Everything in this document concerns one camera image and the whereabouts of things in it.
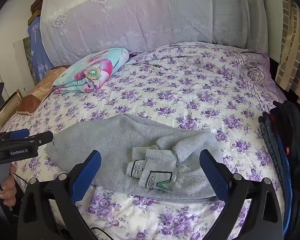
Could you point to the brick pattern curtain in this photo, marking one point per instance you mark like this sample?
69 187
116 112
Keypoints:
288 73

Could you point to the blue patterned pillow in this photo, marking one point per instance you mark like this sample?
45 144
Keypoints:
40 61

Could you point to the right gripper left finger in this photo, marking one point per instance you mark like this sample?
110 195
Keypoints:
36 218

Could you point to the brown folded cushion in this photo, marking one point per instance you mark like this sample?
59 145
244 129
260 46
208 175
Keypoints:
30 103

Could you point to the person's left hand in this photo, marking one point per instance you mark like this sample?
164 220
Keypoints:
8 189

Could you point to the grey sweat pants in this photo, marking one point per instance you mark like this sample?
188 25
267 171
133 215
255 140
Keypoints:
140 156

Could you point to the lilac lace covered pillows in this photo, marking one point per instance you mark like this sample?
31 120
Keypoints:
72 29

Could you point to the folded floral turquoise blanket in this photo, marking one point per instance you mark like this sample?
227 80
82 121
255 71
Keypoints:
91 72

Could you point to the stack of dark folded clothes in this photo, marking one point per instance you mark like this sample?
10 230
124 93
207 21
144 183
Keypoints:
280 129

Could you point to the purple floral bedspread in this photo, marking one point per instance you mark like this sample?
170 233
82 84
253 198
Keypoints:
190 86

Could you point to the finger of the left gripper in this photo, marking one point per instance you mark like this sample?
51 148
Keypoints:
15 135
40 139

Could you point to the gold picture frame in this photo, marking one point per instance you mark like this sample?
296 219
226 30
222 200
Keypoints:
9 108

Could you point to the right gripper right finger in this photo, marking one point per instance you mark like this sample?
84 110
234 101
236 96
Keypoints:
263 220

